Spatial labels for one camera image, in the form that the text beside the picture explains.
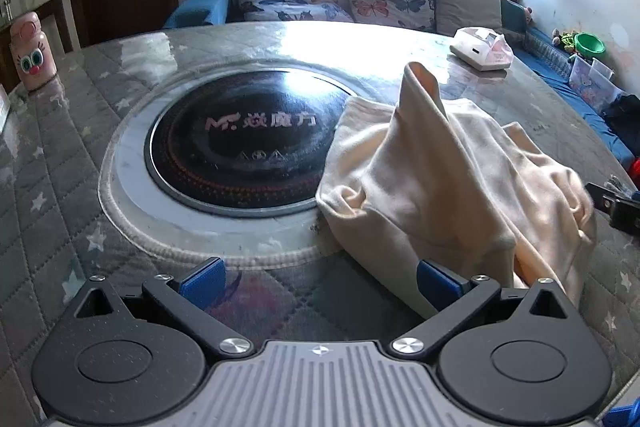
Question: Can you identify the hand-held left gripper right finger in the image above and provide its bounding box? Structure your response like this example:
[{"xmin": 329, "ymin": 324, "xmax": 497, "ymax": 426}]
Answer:
[{"xmin": 390, "ymin": 259, "xmax": 583, "ymax": 360}]

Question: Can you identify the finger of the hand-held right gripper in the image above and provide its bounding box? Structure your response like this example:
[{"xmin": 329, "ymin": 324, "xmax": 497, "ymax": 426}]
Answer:
[{"xmin": 585, "ymin": 181, "xmax": 640, "ymax": 239}]

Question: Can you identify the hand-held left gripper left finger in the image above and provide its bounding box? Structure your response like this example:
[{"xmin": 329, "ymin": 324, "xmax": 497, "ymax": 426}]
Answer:
[{"xmin": 60, "ymin": 257, "xmax": 253, "ymax": 360}]

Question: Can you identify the cream garment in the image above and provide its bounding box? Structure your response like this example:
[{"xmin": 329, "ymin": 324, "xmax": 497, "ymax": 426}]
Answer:
[{"xmin": 316, "ymin": 61, "xmax": 598, "ymax": 320}]

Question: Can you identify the black bag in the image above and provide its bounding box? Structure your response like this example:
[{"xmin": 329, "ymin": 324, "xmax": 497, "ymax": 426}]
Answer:
[{"xmin": 602, "ymin": 94, "xmax": 640, "ymax": 142}]

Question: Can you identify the round black induction cooktop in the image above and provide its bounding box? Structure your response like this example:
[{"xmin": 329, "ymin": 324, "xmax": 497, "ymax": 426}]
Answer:
[{"xmin": 144, "ymin": 68, "xmax": 353, "ymax": 215}]

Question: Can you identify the clear plastic storage box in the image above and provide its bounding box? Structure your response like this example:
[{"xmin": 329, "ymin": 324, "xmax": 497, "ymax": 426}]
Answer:
[{"xmin": 568, "ymin": 55, "xmax": 616, "ymax": 112}]

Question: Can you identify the green plastic bowl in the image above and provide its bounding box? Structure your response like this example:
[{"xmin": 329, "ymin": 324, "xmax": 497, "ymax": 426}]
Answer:
[{"xmin": 574, "ymin": 33, "xmax": 607, "ymax": 60}]

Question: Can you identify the blue sofa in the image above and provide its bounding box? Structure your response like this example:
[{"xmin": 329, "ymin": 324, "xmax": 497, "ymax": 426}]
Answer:
[{"xmin": 162, "ymin": 0, "xmax": 640, "ymax": 168}]

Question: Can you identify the small green plush toy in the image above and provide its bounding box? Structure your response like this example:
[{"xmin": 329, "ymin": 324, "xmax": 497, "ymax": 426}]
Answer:
[{"xmin": 552, "ymin": 29, "xmax": 576, "ymax": 52}]

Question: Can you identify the white pink tissue box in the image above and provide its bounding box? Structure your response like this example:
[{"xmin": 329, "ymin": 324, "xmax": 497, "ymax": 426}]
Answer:
[{"xmin": 450, "ymin": 27, "xmax": 515, "ymax": 72}]

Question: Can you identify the plain grey pillow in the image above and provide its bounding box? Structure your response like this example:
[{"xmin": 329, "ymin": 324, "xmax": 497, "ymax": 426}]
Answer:
[{"xmin": 435, "ymin": 0, "xmax": 503, "ymax": 38}]

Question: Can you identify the white cardboard box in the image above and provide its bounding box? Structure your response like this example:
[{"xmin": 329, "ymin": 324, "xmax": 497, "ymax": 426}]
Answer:
[{"xmin": 0, "ymin": 82, "xmax": 12, "ymax": 130}]

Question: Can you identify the pink cartoon-eyed bottle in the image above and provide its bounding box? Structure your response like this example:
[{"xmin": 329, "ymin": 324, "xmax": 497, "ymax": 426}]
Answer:
[{"xmin": 10, "ymin": 13, "xmax": 57, "ymax": 92}]

